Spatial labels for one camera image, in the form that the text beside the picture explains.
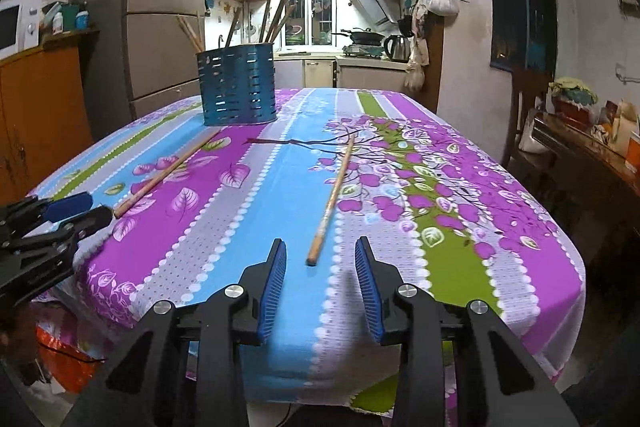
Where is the group of wooden chopsticks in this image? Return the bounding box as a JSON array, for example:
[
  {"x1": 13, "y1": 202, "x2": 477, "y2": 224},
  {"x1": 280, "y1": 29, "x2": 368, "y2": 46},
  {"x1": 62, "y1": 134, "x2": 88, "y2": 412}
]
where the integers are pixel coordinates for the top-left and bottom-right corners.
[{"x1": 176, "y1": 0, "x2": 297, "y2": 54}]

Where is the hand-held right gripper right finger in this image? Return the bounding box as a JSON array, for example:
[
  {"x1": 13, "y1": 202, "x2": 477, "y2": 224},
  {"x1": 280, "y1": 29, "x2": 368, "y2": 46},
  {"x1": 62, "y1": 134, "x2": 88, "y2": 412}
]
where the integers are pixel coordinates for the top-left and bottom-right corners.
[{"x1": 354, "y1": 236, "x2": 566, "y2": 427}]

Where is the hanging pale bag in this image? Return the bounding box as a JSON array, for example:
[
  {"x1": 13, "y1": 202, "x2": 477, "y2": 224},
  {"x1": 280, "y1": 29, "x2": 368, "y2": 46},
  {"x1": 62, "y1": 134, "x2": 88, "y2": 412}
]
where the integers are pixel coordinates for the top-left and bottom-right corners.
[{"x1": 404, "y1": 38, "x2": 431, "y2": 90}]

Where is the black wok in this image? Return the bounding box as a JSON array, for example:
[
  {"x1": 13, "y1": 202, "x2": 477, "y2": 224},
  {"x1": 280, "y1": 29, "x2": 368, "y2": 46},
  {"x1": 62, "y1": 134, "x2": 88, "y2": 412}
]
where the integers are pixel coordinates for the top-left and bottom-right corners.
[{"x1": 331, "y1": 27, "x2": 386, "y2": 48}]

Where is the floral striped tablecloth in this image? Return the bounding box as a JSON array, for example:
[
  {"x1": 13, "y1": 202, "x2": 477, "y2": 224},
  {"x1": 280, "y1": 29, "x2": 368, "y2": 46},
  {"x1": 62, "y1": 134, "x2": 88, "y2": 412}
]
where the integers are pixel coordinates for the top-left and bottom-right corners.
[{"x1": 27, "y1": 88, "x2": 587, "y2": 413}]

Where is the brown refrigerator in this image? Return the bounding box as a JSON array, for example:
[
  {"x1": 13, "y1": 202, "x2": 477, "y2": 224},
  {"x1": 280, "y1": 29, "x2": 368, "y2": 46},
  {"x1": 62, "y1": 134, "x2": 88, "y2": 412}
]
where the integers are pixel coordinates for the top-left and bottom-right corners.
[{"x1": 70, "y1": 0, "x2": 214, "y2": 138}]

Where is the white microwave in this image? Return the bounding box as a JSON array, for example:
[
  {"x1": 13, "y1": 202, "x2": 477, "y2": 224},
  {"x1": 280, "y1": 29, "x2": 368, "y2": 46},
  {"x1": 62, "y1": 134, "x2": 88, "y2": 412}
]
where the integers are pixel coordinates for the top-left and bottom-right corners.
[{"x1": 0, "y1": 0, "x2": 44, "y2": 60}]

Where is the black cable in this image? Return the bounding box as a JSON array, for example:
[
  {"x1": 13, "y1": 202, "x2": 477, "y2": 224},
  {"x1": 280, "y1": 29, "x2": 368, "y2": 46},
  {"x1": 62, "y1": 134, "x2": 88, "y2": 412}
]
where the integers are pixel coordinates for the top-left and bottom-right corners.
[{"x1": 37, "y1": 341, "x2": 109, "y2": 364}]

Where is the wooden chair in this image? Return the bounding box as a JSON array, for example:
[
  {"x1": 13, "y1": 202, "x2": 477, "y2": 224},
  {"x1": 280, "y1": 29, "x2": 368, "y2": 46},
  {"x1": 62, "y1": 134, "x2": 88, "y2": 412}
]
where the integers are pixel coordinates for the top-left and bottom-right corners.
[{"x1": 502, "y1": 67, "x2": 552, "y2": 174}]

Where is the gas stove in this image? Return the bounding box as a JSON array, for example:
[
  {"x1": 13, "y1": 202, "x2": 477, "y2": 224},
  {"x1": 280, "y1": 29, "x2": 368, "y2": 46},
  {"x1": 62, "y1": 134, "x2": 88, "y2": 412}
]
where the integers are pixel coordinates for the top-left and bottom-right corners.
[{"x1": 342, "y1": 44, "x2": 386, "y2": 58}]

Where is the blue metal utensil holder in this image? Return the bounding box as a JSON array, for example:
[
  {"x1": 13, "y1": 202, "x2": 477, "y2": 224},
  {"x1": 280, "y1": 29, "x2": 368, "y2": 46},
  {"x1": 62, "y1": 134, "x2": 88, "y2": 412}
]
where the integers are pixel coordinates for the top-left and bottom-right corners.
[{"x1": 195, "y1": 42, "x2": 279, "y2": 128}]

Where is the steel electric kettle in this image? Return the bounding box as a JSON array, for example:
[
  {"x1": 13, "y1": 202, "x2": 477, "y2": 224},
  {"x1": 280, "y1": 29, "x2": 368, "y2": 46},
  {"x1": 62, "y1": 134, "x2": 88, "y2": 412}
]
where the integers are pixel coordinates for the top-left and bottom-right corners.
[{"x1": 384, "y1": 34, "x2": 414, "y2": 64}]

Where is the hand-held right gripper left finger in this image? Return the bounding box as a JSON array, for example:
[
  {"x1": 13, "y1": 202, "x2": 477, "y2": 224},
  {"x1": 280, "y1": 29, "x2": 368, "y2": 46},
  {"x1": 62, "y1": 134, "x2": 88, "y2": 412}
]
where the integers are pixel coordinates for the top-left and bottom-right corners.
[{"x1": 62, "y1": 237, "x2": 288, "y2": 427}]

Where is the red plastic bag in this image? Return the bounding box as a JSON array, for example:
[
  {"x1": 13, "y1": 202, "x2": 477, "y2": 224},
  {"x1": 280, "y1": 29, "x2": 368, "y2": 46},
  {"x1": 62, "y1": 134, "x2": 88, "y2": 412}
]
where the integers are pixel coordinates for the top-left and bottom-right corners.
[{"x1": 35, "y1": 324, "x2": 99, "y2": 396}]

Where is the dark wooden side table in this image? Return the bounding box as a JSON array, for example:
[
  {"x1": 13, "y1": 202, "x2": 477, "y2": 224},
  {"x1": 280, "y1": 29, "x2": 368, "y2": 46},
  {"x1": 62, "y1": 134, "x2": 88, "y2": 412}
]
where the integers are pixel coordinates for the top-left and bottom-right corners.
[{"x1": 530, "y1": 112, "x2": 640, "y2": 269}]

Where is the long bamboo chopstick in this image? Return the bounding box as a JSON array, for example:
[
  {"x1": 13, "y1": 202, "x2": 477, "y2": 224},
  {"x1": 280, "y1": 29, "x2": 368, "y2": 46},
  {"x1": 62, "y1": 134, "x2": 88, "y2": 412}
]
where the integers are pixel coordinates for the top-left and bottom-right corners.
[
  {"x1": 113, "y1": 129, "x2": 222, "y2": 219},
  {"x1": 305, "y1": 134, "x2": 357, "y2": 267}
]

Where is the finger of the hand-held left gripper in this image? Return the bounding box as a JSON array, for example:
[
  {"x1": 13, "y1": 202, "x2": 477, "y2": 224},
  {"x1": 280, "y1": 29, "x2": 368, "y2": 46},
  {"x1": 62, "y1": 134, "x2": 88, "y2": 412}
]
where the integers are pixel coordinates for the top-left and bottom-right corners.
[
  {"x1": 15, "y1": 205, "x2": 113, "y2": 258},
  {"x1": 0, "y1": 193, "x2": 94, "y2": 235}
]

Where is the pile of packages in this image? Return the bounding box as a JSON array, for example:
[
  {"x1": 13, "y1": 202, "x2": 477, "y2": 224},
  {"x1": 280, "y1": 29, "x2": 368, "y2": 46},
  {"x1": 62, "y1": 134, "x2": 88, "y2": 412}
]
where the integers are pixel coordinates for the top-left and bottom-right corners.
[{"x1": 592, "y1": 99, "x2": 640, "y2": 176}]

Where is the kitchen counter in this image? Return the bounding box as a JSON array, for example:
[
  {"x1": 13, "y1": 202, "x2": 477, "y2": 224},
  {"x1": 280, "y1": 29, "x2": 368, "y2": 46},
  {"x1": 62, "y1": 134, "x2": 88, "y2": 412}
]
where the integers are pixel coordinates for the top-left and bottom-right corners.
[{"x1": 272, "y1": 52, "x2": 417, "y2": 94}]

